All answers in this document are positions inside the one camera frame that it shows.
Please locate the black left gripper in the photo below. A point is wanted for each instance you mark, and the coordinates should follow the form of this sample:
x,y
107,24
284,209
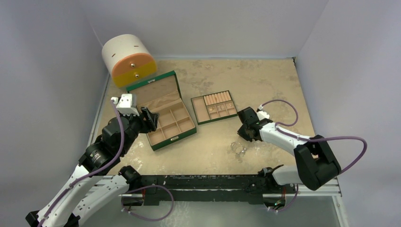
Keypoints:
x,y
150,122

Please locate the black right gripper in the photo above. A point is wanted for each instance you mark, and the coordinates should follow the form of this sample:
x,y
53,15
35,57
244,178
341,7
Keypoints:
x,y
246,131

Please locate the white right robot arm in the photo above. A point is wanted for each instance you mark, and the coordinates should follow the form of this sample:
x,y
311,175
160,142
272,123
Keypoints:
x,y
315,165

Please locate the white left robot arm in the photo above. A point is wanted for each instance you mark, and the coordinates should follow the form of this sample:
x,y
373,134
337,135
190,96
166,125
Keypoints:
x,y
72,205

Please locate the green jewelry box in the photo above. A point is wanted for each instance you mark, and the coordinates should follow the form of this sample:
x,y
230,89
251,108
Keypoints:
x,y
161,94

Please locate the green jewelry tray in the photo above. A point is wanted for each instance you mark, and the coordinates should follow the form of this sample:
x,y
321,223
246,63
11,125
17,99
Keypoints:
x,y
202,104

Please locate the white cylindrical drawer cabinet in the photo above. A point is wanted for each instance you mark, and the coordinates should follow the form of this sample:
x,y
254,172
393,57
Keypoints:
x,y
127,60

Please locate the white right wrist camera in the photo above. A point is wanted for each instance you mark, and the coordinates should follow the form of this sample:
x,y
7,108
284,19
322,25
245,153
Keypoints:
x,y
262,114

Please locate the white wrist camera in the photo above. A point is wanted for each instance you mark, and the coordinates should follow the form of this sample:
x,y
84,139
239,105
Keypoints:
x,y
126,104
262,114

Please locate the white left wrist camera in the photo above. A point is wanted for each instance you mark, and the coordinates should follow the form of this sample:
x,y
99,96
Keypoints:
x,y
126,104

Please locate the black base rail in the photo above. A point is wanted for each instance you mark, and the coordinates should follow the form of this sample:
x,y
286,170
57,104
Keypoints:
x,y
253,189

